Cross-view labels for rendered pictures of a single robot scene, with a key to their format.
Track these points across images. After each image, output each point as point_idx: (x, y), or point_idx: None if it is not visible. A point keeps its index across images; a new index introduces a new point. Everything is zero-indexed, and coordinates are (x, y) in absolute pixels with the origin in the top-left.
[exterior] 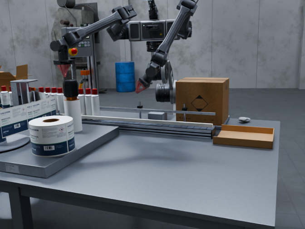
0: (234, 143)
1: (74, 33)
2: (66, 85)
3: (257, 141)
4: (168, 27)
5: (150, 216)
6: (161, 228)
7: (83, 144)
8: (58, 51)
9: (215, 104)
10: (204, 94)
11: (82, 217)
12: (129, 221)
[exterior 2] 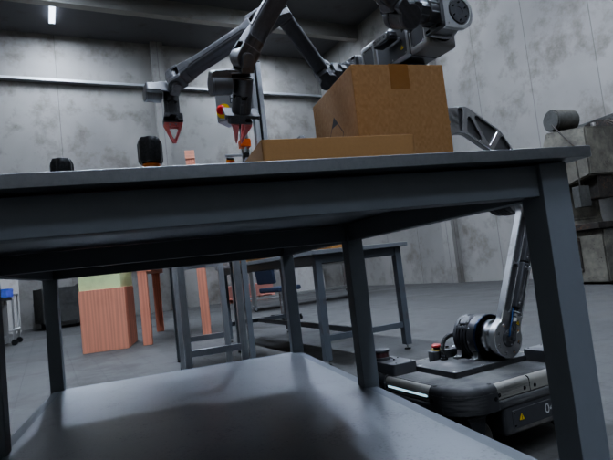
0: None
1: (174, 70)
2: (137, 144)
3: (253, 155)
4: None
5: None
6: (262, 444)
7: None
8: (153, 101)
9: (350, 126)
10: (337, 111)
11: (218, 402)
12: (250, 421)
